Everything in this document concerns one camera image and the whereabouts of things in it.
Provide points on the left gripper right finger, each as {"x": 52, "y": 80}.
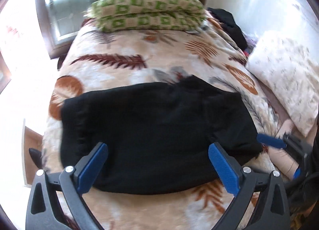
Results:
{"x": 271, "y": 210}

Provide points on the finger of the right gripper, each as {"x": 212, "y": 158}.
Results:
{"x": 271, "y": 141}

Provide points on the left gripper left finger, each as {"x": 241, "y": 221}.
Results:
{"x": 44, "y": 210}

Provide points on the black pants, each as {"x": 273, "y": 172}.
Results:
{"x": 157, "y": 134}

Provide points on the black shoe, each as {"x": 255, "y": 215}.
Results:
{"x": 36, "y": 157}

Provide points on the white floral pillow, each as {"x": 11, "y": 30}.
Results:
{"x": 285, "y": 67}

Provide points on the black clothes pile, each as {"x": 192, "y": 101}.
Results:
{"x": 229, "y": 26}

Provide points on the leaf-patterned beige blanket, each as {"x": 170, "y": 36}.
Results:
{"x": 99, "y": 61}

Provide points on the green checkered folded quilt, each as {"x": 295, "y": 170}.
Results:
{"x": 117, "y": 15}

